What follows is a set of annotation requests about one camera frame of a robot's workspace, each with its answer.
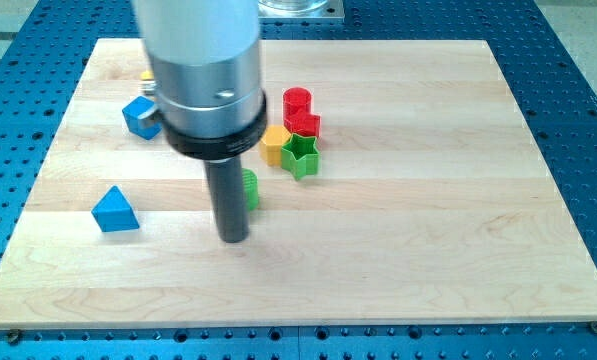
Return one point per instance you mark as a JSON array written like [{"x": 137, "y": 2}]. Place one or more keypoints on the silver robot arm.
[{"x": 205, "y": 56}]

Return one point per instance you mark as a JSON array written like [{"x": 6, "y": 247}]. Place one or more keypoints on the yellow hexagon block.
[{"x": 271, "y": 143}]

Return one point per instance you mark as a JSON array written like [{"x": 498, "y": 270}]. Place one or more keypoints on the blue triangle block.
[{"x": 113, "y": 212}]

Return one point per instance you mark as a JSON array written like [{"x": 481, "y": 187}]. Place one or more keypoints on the green star block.
[{"x": 300, "y": 156}]

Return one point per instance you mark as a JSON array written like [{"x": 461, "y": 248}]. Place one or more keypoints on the green cylinder block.
[{"x": 250, "y": 183}]

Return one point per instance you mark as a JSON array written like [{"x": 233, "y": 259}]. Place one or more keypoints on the red angular block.
[{"x": 303, "y": 123}]

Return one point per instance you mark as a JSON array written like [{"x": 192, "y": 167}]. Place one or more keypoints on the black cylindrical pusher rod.
[{"x": 226, "y": 188}]

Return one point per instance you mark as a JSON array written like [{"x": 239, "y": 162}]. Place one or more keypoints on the red cylinder block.
[{"x": 296, "y": 100}]

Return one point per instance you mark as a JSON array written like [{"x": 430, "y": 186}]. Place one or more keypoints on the light wooden board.
[{"x": 432, "y": 204}]

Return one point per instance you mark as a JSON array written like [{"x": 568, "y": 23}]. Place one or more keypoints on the blue cube block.
[{"x": 140, "y": 117}]

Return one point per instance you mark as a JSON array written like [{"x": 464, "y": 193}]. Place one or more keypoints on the small yellow block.
[{"x": 147, "y": 75}]

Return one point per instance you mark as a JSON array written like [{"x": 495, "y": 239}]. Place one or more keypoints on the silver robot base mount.
[{"x": 302, "y": 10}]

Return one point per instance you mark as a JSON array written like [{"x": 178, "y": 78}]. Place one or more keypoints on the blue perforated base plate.
[{"x": 40, "y": 71}]

